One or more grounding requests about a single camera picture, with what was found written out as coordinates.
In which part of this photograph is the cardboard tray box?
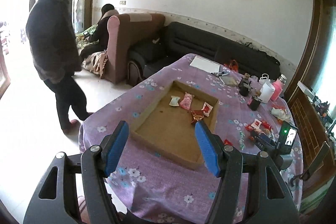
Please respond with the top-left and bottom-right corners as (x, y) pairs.
(130, 80), (219, 170)

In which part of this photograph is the small red snack packet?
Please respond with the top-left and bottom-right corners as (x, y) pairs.
(202, 102), (213, 117)

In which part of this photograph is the pink sleeved glass bottle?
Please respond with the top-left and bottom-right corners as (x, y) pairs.
(270, 74), (286, 101)

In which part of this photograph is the silver red snack packet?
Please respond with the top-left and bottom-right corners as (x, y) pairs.
(169, 96), (180, 107)

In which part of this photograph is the seated person in black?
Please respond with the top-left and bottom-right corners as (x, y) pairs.
(79, 3), (118, 63)

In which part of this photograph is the white cloth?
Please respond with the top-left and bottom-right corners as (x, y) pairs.
(271, 108), (291, 123)

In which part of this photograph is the black sofa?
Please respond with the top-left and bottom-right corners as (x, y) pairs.
(127, 22), (280, 86)

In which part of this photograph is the dark red gold snack packet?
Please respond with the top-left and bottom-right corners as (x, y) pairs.
(190, 110), (205, 124)

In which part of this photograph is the black jar with cork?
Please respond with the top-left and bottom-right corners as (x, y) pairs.
(248, 91), (261, 111)

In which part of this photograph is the standing person dark jacket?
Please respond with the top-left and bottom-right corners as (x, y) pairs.
(26, 0), (91, 134)

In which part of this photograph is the black marker pen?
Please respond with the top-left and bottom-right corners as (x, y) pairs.
(211, 72), (230, 77)

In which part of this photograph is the white paper sheet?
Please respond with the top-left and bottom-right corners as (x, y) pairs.
(190, 56), (220, 73)

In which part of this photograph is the white plastic jar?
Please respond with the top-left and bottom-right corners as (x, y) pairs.
(259, 81), (275, 103)

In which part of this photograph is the pink checkered snack packet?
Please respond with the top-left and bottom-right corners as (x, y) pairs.
(179, 92), (194, 110)

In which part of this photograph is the purple floral tablecloth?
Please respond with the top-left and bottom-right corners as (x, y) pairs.
(79, 54), (288, 223)

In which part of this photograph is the white red snack packet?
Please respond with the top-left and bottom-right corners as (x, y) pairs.
(251, 119), (262, 129)

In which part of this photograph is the brown armchair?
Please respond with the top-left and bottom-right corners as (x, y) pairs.
(105, 13), (165, 84)

